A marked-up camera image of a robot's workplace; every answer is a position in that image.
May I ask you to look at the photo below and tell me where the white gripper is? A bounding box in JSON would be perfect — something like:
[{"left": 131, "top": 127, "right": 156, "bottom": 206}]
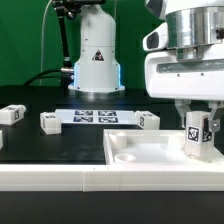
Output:
[{"left": 144, "top": 51, "right": 224, "bottom": 132}]

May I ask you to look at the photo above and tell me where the white square tabletop part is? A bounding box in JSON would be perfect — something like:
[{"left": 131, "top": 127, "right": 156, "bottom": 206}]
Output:
[{"left": 103, "top": 129, "right": 224, "bottom": 165}]

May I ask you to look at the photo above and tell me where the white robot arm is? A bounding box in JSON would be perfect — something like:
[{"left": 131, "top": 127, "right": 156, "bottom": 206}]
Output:
[{"left": 71, "top": 0, "right": 224, "bottom": 132}]

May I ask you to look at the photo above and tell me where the white sheet with AprilTags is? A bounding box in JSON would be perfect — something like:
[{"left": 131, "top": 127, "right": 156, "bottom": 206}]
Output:
[{"left": 55, "top": 109, "right": 136, "bottom": 125}]

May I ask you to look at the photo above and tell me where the white U-shaped obstacle fence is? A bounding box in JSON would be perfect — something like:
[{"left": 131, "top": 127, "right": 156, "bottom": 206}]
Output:
[{"left": 0, "top": 164, "right": 224, "bottom": 192}]

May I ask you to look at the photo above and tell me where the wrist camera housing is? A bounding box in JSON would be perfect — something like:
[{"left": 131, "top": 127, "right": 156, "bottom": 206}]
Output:
[{"left": 143, "top": 22, "right": 168, "bottom": 52}]

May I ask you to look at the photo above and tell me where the black cable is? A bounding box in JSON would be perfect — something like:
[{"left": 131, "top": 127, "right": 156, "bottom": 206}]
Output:
[{"left": 22, "top": 68, "right": 73, "bottom": 88}]

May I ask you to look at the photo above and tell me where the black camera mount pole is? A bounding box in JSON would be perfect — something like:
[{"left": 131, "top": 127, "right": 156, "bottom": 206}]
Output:
[{"left": 52, "top": 0, "right": 107, "bottom": 75}]

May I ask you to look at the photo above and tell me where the grey cable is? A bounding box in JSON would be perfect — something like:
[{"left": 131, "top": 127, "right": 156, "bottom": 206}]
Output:
[{"left": 38, "top": 0, "right": 54, "bottom": 87}]

